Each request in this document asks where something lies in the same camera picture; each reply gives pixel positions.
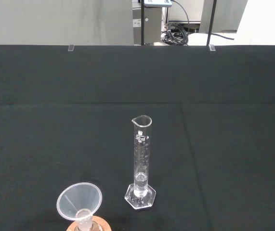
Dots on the black bench cloth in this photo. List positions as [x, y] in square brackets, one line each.
[55, 120]

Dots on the grey metal cabinet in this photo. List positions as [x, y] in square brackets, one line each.
[151, 26]

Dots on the black tripod pole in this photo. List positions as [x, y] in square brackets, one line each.
[211, 24]
[142, 24]

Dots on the clear cloth clip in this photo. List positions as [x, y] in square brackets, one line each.
[71, 48]
[212, 48]

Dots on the translucent plastic funnel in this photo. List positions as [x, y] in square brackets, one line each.
[79, 195]

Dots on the round-bottom glass flask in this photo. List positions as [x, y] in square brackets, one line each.
[83, 224]

